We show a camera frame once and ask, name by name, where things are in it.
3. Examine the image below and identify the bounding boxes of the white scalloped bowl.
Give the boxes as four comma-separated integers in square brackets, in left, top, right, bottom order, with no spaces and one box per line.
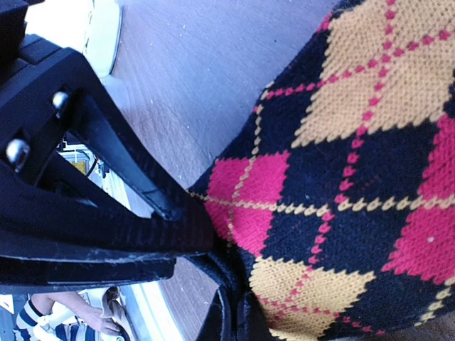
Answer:
[82,1,123,79]

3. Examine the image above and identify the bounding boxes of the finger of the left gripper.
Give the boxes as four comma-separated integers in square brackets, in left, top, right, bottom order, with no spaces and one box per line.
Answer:
[1,48,213,293]

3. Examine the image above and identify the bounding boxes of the black argyle sock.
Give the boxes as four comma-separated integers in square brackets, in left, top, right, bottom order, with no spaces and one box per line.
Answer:
[189,1,454,340]

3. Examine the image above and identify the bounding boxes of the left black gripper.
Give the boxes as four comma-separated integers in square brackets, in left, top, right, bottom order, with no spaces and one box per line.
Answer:
[1,1,62,94]

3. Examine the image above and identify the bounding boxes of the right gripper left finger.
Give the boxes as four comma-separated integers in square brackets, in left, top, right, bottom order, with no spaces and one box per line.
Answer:
[198,286,232,341]

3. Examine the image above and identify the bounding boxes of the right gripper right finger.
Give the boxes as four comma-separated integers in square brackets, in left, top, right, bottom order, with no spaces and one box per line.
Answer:
[237,291,274,341]

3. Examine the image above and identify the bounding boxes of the front aluminium rail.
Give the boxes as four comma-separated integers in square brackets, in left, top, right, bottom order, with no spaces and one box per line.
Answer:
[120,282,182,340]

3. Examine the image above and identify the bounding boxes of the person in striped shirt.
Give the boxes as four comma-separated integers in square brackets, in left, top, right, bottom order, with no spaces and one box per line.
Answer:
[12,286,136,341]

